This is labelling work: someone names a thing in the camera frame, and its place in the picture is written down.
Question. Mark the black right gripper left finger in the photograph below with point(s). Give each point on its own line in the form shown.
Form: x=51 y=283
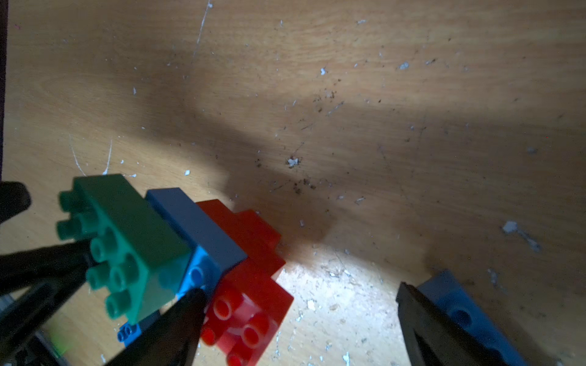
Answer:
x=172 y=339

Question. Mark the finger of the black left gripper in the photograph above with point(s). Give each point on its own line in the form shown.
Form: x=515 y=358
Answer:
x=50 y=275
x=15 y=199

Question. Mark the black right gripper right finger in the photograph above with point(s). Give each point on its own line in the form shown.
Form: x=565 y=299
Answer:
x=431 y=338

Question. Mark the light blue lego brick small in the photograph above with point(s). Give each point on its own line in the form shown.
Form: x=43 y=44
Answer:
x=444 y=291

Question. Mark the red lego brick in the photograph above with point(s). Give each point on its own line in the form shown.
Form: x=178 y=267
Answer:
x=248 y=305

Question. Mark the green long lego brick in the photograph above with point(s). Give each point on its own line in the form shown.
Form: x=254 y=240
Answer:
x=140 y=259

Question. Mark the light blue long lego brick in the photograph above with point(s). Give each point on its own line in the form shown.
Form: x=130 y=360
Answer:
x=214 y=253

